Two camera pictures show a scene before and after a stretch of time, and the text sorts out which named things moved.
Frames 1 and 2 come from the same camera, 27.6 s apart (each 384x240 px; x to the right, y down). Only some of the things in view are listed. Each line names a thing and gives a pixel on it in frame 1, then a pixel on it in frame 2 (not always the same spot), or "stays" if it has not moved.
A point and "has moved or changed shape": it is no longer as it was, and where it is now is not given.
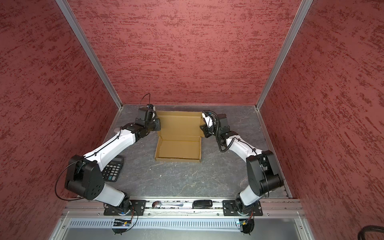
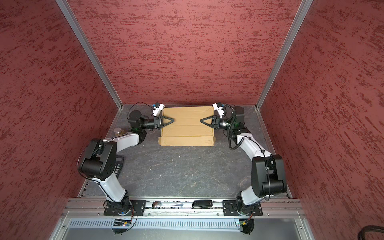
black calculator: x=111 y=172 stays
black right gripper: x=205 y=130 -> x=214 y=118
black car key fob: x=202 y=203 stays
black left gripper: x=157 y=127 stays
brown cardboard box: x=181 y=135 has moved or changed shape
